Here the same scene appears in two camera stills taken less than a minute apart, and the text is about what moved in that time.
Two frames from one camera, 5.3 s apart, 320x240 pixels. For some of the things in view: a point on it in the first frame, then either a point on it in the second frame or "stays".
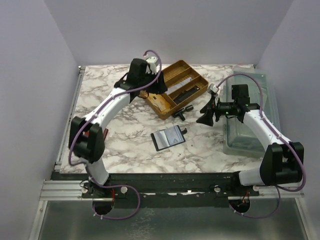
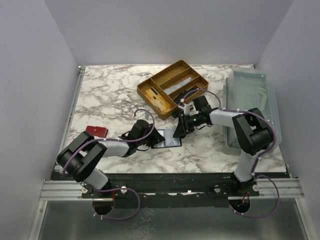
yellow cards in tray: [160, 102] stays
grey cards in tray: [170, 89] stays
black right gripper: [215, 110] to [185, 123]
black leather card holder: [167, 138] stays
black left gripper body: [161, 83] to [152, 134]
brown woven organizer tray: [183, 82] stays
